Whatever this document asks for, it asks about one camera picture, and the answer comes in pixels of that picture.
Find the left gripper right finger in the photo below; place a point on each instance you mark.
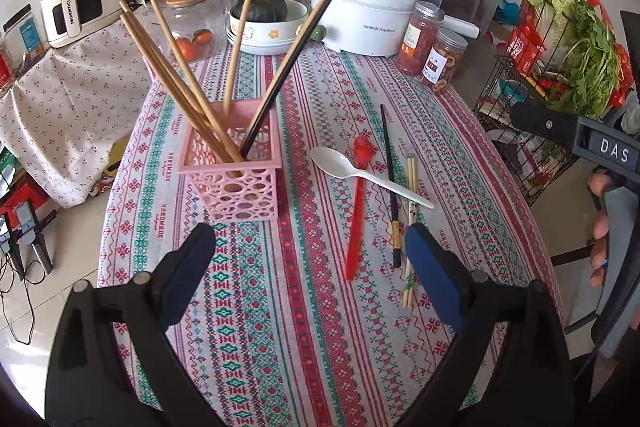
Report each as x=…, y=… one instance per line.
x=443, y=276

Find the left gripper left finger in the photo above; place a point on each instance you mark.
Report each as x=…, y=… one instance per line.
x=180, y=272

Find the brown wooden chopsticks bundle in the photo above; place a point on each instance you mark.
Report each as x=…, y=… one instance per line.
x=188, y=95

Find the long thick bamboo chopstick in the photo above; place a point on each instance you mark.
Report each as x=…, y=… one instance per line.
x=233, y=64

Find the person's right hand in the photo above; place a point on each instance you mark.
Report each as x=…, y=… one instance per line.
x=599, y=183

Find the pink plastic basket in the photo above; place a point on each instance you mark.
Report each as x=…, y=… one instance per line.
x=240, y=191

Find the green leafy vegetables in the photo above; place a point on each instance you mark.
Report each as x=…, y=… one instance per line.
x=586, y=70

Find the red plastic spoon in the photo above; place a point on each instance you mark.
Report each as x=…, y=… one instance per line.
x=363, y=151

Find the white plastic spoon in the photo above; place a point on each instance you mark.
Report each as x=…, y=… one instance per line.
x=339, y=166

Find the patterned tablecloth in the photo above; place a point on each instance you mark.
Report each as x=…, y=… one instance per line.
x=275, y=335

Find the white floral cloth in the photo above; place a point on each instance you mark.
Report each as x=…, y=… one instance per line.
x=63, y=117

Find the jar of dried hawthorn slices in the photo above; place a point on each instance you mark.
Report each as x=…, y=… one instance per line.
x=443, y=60

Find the jar of red goji berries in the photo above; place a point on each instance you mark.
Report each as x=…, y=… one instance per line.
x=419, y=37

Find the white ceramic casserole dish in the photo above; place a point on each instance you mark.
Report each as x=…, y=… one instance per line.
x=274, y=38

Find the white Royalstar electric pot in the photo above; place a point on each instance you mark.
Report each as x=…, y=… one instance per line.
x=366, y=27

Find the dark green pumpkin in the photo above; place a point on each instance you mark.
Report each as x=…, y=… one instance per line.
x=267, y=11

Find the black wire storage rack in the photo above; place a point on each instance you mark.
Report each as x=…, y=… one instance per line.
x=534, y=162

